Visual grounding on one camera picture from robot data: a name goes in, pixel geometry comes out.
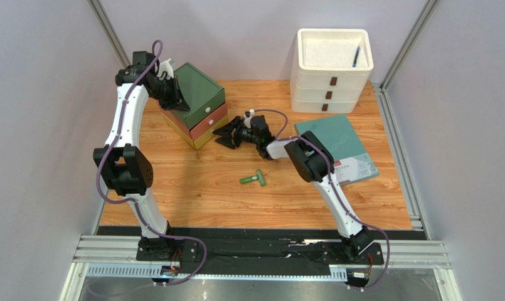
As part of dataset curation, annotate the red drawer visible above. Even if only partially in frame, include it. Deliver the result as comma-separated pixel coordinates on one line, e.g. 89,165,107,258
162,102,228,140

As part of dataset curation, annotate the green top drawer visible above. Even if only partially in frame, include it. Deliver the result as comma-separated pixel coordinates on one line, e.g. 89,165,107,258
171,62,225,129

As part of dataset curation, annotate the yellow bottom drawer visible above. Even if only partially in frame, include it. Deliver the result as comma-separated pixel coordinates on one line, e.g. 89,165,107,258
163,115,228,149

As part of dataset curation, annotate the green lip balm tube horizontal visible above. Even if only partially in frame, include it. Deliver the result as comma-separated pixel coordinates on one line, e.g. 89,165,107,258
240,176,258,184

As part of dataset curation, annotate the green lip balm tube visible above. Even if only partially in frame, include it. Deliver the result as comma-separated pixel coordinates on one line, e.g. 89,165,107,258
256,169,267,187

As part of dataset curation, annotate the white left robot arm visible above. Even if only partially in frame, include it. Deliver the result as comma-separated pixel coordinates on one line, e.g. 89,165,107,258
93,51,190,240

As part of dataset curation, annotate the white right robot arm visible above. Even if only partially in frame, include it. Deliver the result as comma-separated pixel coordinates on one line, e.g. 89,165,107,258
213,115,373,256

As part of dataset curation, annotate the white foam drawer box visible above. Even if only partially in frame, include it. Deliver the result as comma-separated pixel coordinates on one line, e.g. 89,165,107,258
290,28,374,114

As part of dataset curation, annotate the blue pen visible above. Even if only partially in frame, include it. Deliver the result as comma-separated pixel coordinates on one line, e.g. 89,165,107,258
352,45,361,68

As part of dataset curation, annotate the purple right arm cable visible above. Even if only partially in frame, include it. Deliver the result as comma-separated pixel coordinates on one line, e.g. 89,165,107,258
248,108,391,292

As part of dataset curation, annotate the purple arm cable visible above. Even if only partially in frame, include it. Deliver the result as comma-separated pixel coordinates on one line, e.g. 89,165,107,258
248,108,391,292
87,40,208,298

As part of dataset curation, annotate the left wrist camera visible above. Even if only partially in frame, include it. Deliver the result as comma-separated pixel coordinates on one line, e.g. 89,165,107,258
157,58,176,80

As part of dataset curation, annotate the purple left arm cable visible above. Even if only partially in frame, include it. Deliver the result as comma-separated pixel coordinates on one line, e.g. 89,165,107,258
87,40,208,298

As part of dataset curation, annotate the aluminium rail frame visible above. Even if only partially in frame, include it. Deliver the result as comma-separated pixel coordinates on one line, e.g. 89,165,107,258
73,226,461,300

